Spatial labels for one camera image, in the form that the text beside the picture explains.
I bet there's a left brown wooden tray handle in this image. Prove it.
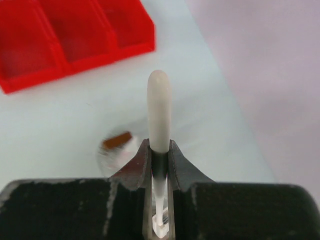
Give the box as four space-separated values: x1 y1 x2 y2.
101 131 133 150

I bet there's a red plastic organizer bin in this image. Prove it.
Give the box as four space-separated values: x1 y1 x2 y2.
0 0 156 94

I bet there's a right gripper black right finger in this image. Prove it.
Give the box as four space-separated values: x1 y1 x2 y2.
168 141 320 240

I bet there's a clear textured glass tray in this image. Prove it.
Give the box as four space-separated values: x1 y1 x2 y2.
96 130 141 178

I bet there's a white toothbrush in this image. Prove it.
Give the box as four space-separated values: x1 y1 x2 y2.
147 70 172 239

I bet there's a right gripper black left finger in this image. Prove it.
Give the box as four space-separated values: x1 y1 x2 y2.
0 139 152 240

